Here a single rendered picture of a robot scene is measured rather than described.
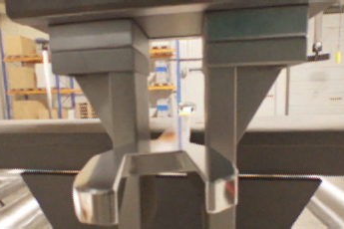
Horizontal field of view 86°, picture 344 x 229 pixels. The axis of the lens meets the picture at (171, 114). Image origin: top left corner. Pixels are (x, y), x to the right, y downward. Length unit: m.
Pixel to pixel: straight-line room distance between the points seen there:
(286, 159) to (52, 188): 0.27
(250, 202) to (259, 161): 0.04
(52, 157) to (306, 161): 0.30
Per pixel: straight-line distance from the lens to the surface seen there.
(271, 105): 9.84
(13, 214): 0.67
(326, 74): 10.90
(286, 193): 0.24
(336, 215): 0.67
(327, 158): 0.26
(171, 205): 0.24
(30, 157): 0.30
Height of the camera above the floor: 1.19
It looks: 6 degrees down
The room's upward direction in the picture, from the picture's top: 2 degrees counter-clockwise
